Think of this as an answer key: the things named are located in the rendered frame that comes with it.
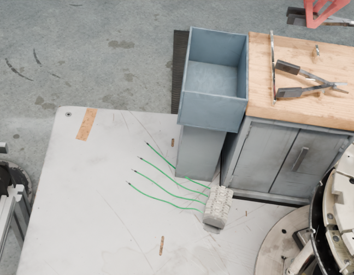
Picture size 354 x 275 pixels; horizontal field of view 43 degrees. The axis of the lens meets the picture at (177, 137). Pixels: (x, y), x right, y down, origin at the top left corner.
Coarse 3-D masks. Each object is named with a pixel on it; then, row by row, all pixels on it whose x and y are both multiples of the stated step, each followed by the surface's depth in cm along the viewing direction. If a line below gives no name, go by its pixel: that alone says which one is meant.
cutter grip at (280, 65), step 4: (280, 60) 74; (276, 64) 75; (280, 64) 74; (284, 64) 74; (288, 64) 74; (292, 64) 74; (276, 68) 75; (280, 68) 75; (284, 68) 75; (288, 68) 74; (292, 68) 74; (296, 68) 74; (288, 72) 75; (292, 72) 74; (296, 72) 74
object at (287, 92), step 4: (280, 88) 70; (284, 88) 70; (288, 88) 70; (292, 88) 70; (296, 88) 71; (300, 88) 71; (276, 92) 71; (280, 92) 70; (284, 92) 70; (288, 92) 70; (292, 92) 71; (296, 92) 71; (300, 92) 71; (276, 96) 71; (280, 96) 71; (284, 96) 71; (288, 96) 71; (292, 96) 71; (296, 96) 71
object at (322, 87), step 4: (324, 84) 73; (304, 88) 71; (308, 88) 72; (312, 88) 72; (316, 88) 72; (320, 88) 72; (324, 88) 72; (328, 88) 73; (304, 92) 71; (308, 92) 72; (312, 92) 72
